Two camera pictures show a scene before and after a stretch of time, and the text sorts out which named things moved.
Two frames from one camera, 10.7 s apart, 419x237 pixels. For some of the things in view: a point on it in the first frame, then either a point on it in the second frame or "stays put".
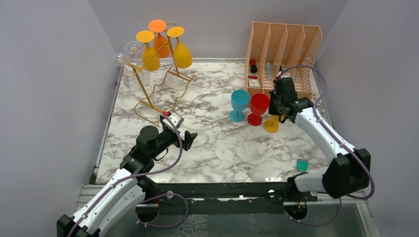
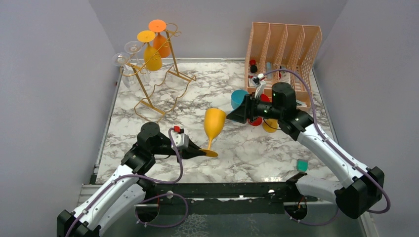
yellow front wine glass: (272, 125) stays put
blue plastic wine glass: (240, 99) stays put
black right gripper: (272, 109) -> (245, 110)
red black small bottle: (253, 68) stays put
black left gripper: (188, 138) -> (191, 151)
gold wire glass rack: (163, 86) stays put
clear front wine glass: (121, 59) stays put
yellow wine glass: (183, 56) -> (214, 120)
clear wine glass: (134, 47) stays put
